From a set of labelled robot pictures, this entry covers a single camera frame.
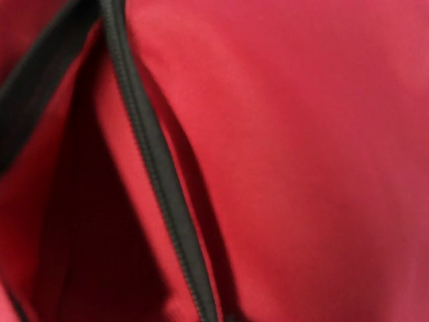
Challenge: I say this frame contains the red backpack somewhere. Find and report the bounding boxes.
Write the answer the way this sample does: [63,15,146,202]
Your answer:
[1,1,428,321]

